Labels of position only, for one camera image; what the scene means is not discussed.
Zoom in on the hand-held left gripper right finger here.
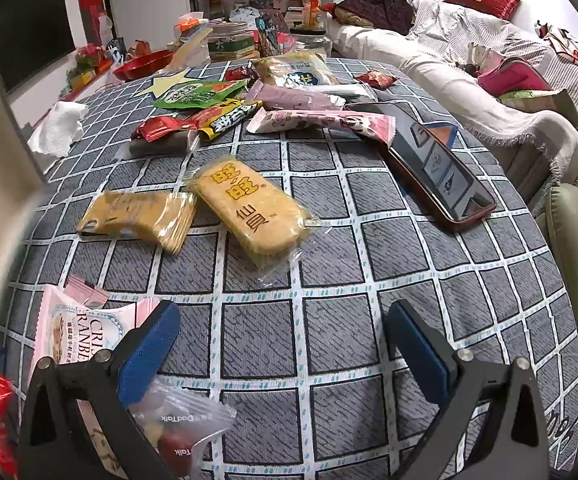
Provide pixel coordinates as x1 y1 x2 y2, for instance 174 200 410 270
384 299 552 480

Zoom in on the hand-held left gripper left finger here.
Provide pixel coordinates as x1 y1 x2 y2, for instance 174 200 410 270
16 299 182 480

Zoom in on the pink cranberry snack packet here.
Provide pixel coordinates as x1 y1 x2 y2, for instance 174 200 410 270
31 285 170 480
64 274 110 308

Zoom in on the clear zip snack bag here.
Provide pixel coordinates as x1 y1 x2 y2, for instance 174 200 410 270
129 377 237 480

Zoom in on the grey checked tablecloth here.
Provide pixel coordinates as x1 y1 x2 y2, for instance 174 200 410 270
0 57 578 480

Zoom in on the yellow biscuit packet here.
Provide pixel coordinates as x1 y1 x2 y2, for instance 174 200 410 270
76 190 200 256

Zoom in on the yellow rice cracker packet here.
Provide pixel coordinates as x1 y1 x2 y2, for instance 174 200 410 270
186 160 327 286

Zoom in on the smartphone in red case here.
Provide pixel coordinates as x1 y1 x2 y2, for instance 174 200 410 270
344 102 497 233

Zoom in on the brown snack packet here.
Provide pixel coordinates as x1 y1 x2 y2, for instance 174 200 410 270
129 130 200 158

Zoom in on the red wafer packet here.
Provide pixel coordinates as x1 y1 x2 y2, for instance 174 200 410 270
131 115 195 142

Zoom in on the red orange snack packet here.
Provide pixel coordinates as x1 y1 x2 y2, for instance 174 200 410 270
184 102 240 131

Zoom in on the white crumpled tissue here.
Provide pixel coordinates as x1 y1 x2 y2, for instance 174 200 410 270
28 101 90 158

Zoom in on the black and yellow packet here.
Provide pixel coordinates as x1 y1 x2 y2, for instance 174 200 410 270
196 100 265 142

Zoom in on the long pink printed packet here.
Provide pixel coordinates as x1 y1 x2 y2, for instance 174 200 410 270
246 107 397 148

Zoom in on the green snack packet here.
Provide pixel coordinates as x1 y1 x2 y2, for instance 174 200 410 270
154 80 250 110

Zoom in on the small red candy packet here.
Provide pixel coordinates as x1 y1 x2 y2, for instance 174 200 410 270
356 71 397 91
224 66 260 83

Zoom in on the red bowl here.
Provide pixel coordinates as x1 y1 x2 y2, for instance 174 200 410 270
113 50 175 81

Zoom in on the purple snack packet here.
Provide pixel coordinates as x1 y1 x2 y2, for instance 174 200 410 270
244 82 345 111

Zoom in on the pink bag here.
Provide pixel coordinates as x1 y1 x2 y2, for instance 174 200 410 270
476 57 552 96

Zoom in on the flower bouquet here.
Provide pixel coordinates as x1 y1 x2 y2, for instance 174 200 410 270
66 42 114 91

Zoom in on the white covered sofa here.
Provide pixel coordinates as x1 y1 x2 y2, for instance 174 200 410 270
329 0 578 211

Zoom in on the beige bread bag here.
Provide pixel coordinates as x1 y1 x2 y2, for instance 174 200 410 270
251 52 340 88

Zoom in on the glass jar green label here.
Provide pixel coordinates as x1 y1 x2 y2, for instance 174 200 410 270
206 20 262 63

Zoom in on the clear glass jar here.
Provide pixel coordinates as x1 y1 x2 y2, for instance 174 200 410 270
289 25 330 56

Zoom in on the black television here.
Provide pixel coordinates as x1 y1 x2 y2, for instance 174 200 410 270
0 0 77 96

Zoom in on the red patterned cloth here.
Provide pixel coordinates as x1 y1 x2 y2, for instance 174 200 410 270
536 22 578 78

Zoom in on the dark patterned blanket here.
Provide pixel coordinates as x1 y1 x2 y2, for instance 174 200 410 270
334 0 415 36

